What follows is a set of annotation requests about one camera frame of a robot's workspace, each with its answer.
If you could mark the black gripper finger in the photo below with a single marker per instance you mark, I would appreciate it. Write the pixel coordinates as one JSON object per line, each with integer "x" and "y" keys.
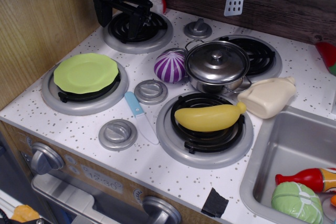
{"x": 103, "y": 10}
{"x": 135, "y": 28}

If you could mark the green plastic plate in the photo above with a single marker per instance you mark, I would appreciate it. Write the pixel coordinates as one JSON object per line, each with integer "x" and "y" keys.
{"x": 85, "y": 73}

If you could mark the yellow toy banana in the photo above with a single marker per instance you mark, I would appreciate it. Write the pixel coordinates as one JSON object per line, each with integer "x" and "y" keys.
{"x": 210, "y": 118}

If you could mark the back left stove burner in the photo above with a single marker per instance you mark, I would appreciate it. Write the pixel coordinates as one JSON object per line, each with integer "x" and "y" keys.
{"x": 155, "y": 34}

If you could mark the stove burner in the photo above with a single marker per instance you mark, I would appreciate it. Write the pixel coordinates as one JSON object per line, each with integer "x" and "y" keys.
{"x": 155, "y": 34}
{"x": 265, "y": 61}
{"x": 205, "y": 150}
{"x": 49, "y": 92}

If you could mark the red white toy mushroom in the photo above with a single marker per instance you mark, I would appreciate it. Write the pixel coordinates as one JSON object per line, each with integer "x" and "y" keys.
{"x": 159, "y": 6}

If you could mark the purple striped toy onion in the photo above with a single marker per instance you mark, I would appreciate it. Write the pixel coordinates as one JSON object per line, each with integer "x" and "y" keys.
{"x": 169, "y": 65}

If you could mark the grey back stove knob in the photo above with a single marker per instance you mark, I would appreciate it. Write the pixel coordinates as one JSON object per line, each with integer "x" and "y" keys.
{"x": 198, "y": 29}

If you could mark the grey stove knob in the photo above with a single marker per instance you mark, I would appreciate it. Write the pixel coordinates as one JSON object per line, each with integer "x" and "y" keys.
{"x": 117, "y": 135}
{"x": 198, "y": 29}
{"x": 151, "y": 92}

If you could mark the grey middle stove knob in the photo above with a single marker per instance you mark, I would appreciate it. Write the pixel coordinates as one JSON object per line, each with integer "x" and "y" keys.
{"x": 151, "y": 92}

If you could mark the front left stove burner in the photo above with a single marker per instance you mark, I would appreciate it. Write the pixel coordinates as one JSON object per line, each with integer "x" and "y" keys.
{"x": 49, "y": 92}

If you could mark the steel pot with lid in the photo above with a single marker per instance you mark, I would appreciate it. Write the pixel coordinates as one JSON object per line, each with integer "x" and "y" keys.
{"x": 217, "y": 67}

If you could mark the hanging metal spatula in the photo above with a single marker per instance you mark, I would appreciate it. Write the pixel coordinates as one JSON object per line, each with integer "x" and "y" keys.
{"x": 233, "y": 7}

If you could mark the grey front stove knob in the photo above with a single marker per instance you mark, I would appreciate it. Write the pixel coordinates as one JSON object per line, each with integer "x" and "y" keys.
{"x": 117, "y": 135}

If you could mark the back right stove burner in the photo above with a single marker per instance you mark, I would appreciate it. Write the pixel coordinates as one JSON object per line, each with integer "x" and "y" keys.
{"x": 265, "y": 61}

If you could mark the cream toy bottle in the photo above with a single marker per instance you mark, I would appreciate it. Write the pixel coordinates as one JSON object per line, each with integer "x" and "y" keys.
{"x": 268, "y": 97}

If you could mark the front right stove burner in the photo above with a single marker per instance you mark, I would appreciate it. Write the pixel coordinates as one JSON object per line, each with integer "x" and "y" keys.
{"x": 205, "y": 150}

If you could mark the left oven dial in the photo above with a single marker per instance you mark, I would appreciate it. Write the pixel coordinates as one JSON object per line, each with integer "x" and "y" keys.
{"x": 45, "y": 159}

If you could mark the oven dial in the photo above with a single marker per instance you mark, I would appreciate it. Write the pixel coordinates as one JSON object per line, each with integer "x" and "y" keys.
{"x": 160, "y": 211}
{"x": 45, "y": 159}

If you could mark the right oven dial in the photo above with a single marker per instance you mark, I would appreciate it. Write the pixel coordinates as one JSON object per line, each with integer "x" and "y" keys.
{"x": 160, "y": 211}

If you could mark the red green toy pepper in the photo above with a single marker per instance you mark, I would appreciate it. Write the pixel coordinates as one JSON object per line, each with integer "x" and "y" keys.
{"x": 327, "y": 52}

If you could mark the metal sink basin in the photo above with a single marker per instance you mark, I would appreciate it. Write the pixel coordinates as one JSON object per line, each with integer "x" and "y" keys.
{"x": 286, "y": 144}

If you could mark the black tape piece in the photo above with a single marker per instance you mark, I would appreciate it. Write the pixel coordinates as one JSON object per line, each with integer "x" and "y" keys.
{"x": 215, "y": 204}

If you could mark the yellow object bottom left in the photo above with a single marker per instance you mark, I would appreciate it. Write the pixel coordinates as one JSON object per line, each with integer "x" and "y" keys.
{"x": 24, "y": 213}

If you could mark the green toy cabbage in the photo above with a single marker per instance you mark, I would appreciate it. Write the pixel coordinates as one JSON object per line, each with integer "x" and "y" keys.
{"x": 298, "y": 201}

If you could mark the red toy ketchup bottle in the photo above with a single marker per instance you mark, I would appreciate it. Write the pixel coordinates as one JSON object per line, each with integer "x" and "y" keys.
{"x": 320, "y": 180}

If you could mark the orange toy in sink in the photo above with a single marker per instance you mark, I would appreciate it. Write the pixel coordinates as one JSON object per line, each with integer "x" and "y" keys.
{"x": 333, "y": 200}

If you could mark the blue handled toy knife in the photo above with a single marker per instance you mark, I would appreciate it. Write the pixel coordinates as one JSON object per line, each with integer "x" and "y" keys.
{"x": 142, "y": 121}

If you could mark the grey oven door handle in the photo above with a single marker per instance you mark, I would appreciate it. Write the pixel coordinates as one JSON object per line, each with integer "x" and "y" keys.
{"x": 83, "y": 200}

